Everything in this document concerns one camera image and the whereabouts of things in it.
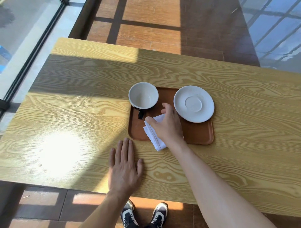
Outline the person's right hand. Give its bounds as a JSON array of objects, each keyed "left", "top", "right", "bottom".
[{"left": 145, "top": 103, "right": 185, "bottom": 146}]

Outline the person's left hand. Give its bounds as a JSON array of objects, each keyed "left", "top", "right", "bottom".
[{"left": 108, "top": 138, "right": 144, "bottom": 195}]

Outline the white napkin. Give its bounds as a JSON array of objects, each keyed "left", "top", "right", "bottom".
[{"left": 143, "top": 114, "right": 169, "bottom": 152}]

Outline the person's right forearm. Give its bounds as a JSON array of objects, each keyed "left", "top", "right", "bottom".
[{"left": 165, "top": 137, "right": 278, "bottom": 228}]

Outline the person's left forearm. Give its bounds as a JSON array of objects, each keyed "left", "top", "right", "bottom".
[{"left": 79, "top": 190, "right": 133, "bottom": 228}]

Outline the white saucer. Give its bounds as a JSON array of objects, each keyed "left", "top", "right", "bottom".
[{"left": 173, "top": 85, "right": 215, "bottom": 123}]

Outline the brown rectangular tray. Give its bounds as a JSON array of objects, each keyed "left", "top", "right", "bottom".
[{"left": 128, "top": 87, "right": 214, "bottom": 145}]

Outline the person's left shoe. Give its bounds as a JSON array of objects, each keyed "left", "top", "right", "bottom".
[{"left": 120, "top": 200, "right": 139, "bottom": 228}]

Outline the person's shoe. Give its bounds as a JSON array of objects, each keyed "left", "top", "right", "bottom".
[
  {"left": 148, "top": 202, "right": 169, "bottom": 228},
  {"left": 120, "top": 200, "right": 139, "bottom": 228}
]

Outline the person's right shoe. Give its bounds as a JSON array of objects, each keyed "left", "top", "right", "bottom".
[{"left": 148, "top": 202, "right": 169, "bottom": 228}]

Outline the glass railing panel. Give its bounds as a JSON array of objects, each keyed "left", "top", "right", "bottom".
[{"left": 239, "top": 0, "right": 301, "bottom": 74}]

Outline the white cup with black handle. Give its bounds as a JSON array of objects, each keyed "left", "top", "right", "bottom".
[{"left": 128, "top": 82, "right": 159, "bottom": 120}]

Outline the black window frame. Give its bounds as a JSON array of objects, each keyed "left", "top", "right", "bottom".
[{"left": 0, "top": 0, "right": 70, "bottom": 118}]

